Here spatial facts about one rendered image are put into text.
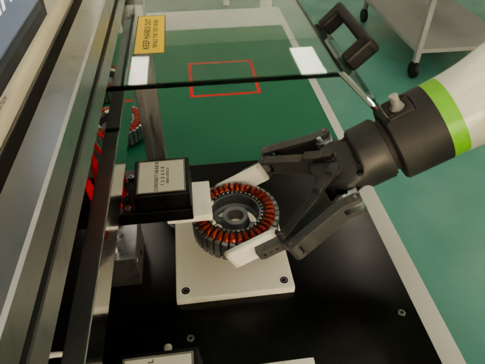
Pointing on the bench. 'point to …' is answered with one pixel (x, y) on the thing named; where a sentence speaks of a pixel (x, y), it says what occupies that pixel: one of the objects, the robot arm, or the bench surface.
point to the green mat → (233, 120)
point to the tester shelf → (50, 176)
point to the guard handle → (338, 12)
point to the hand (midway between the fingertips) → (237, 217)
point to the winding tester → (27, 61)
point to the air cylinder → (128, 256)
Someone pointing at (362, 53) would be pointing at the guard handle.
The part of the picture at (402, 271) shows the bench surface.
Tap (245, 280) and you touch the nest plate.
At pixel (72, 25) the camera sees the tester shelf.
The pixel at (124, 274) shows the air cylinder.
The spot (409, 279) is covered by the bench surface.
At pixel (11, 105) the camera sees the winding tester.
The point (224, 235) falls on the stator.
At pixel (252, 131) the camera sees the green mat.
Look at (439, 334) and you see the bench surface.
